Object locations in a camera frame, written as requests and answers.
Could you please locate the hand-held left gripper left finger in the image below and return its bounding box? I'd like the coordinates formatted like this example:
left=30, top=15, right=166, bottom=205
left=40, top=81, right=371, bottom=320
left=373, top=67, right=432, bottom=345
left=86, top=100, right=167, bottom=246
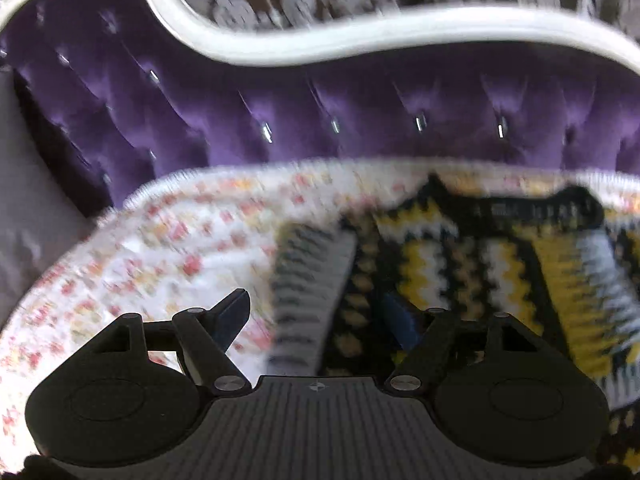
left=92, top=288, right=254, bottom=394

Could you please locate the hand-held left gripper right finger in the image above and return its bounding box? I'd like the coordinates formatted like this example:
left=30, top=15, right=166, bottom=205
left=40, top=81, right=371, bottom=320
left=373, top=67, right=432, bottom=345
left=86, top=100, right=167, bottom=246
left=382, top=292, right=544, bottom=394

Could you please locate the yellow navy patterned knit sweater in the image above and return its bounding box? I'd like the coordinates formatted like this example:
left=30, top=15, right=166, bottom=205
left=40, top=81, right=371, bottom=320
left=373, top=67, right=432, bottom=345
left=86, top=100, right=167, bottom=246
left=269, top=172, right=640, bottom=467

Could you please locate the floral blanket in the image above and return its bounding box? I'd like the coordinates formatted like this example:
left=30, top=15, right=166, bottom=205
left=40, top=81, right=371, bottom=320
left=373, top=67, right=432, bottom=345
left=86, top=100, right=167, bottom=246
left=0, top=157, right=640, bottom=476

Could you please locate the grey cushion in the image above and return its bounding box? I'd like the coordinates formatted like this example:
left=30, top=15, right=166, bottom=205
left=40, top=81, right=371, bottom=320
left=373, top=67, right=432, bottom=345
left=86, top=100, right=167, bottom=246
left=0, top=71, right=103, bottom=332

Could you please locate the purple tufted sofa backrest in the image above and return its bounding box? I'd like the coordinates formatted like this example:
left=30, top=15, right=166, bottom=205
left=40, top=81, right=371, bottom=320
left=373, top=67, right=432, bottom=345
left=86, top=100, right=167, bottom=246
left=0, top=0, right=640, bottom=222

